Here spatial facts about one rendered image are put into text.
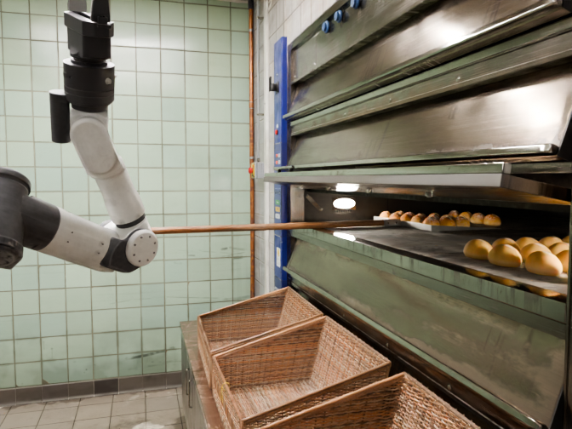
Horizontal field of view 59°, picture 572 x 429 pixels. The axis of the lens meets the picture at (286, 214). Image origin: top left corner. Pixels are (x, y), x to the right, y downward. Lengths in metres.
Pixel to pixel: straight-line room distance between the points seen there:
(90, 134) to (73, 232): 0.18
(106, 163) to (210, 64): 2.59
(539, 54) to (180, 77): 2.69
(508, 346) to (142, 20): 2.98
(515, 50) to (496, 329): 0.61
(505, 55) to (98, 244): 0.93
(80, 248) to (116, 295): 2.51
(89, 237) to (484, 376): 0.90
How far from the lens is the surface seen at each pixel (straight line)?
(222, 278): 3.55
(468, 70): 1.33
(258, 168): 3.17
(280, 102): 2.76
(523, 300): 1.16
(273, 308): 2.66
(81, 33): 0.97
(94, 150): 1.01
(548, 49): 1.14
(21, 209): 0.97
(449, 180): 1.09
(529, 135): 1.12
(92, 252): 1.05
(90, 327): 3.59
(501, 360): 1.25
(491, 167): 0.99
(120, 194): 1.08
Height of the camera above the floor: 1.41
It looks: 4 degrees down
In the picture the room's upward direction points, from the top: straight up
